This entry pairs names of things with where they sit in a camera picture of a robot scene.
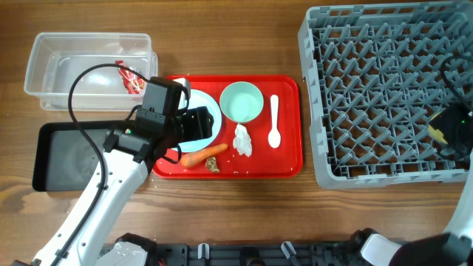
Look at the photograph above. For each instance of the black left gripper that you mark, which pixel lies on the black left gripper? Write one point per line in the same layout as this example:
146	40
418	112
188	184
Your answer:
202	123

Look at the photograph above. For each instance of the white tissue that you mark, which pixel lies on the white tissue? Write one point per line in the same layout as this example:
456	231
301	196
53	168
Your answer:
242	141

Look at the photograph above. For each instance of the red snack wrapper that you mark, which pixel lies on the red snack wrapper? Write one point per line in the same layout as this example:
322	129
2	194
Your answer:
133	83

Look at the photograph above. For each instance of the white plastic spoon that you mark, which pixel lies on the white plastic spoon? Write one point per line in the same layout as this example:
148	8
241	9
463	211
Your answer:
274	137

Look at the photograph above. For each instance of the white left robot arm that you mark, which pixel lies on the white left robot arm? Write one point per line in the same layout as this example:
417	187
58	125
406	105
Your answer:
131	148

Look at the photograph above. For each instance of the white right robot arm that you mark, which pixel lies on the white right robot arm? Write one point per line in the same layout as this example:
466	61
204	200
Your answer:
452	126

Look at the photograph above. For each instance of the black waste tray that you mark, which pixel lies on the black waste tray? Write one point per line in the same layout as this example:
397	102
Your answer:
64	160

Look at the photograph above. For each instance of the grey dishwasher rack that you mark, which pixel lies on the grey dishwasher rack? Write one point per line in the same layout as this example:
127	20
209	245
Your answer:
375	75

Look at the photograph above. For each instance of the light blue plate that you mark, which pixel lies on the light blue plate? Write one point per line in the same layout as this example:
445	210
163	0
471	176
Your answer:
199	98

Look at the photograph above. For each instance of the orange carrot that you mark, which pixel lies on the orange carrot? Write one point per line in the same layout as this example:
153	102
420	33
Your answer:
190	160

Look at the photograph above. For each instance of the brown ginger piece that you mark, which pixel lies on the brown ginger piece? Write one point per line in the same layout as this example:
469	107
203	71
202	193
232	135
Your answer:
211	165

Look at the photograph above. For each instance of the red serving tray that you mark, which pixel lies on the red serving tray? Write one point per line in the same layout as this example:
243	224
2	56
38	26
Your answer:
265	161

